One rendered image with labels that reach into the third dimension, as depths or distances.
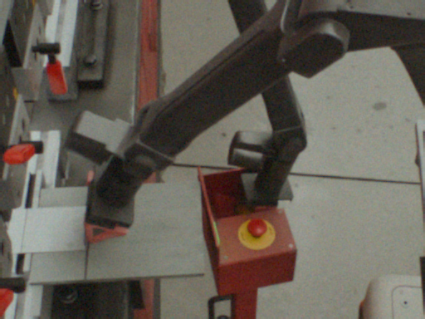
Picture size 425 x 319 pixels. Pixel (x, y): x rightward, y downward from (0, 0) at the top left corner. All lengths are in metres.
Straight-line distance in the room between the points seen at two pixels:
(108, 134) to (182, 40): 2.07
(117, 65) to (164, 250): 0.60
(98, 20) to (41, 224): 0.64
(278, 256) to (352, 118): 1.41
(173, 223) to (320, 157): 1.48
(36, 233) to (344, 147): 1.64
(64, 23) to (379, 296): 1.06
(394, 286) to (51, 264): 1.09
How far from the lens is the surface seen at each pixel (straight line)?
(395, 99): 2.84
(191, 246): 1.12
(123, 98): 1.52
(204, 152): 2.57
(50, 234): 1.16
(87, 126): 0.97
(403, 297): 1.95
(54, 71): 1.11
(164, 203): 1.17
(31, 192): 1.24
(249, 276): 1.42
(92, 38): 1.63
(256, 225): 1.38
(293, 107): 1.27
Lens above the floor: 1.93
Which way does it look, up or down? 50 degrees down
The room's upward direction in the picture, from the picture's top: 4 degrees clockwise
